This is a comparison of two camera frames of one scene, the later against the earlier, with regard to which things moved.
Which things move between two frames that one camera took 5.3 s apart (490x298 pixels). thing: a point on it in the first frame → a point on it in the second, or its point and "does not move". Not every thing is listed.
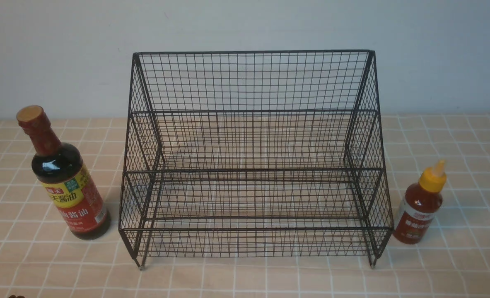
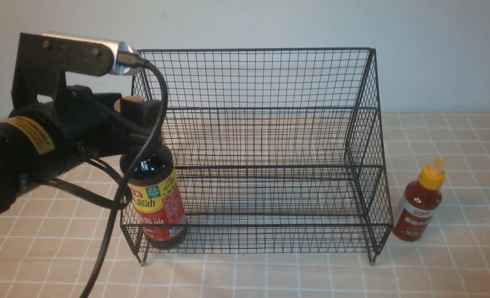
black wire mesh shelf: x=262 y=155 does not move
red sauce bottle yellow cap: x=420 y=205 does not move
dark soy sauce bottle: x=61 y=169 → x=155 y=194
